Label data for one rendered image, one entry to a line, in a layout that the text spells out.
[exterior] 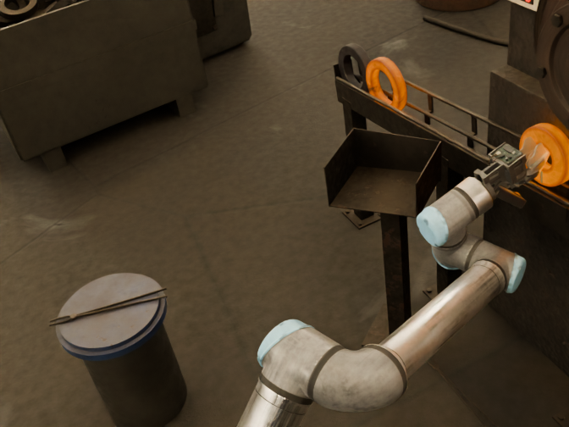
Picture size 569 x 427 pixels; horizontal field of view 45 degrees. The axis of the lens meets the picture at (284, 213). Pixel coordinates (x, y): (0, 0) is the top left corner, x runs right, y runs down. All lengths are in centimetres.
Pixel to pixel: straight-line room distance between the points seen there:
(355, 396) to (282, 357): 16
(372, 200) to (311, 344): 72
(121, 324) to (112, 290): 15
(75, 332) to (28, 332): 75
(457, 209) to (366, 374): 52
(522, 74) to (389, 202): 48
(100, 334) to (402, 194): 92
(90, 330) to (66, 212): 134
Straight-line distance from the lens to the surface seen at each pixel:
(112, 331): 200
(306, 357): 132
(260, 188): 308
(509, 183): 174
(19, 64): 337
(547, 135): 177
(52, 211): 334
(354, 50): 241
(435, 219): 164
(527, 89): 189
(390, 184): 200
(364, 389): 130
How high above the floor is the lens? 180
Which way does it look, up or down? 38 degrees down
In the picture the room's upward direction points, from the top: 10 degrees counter-clockwise
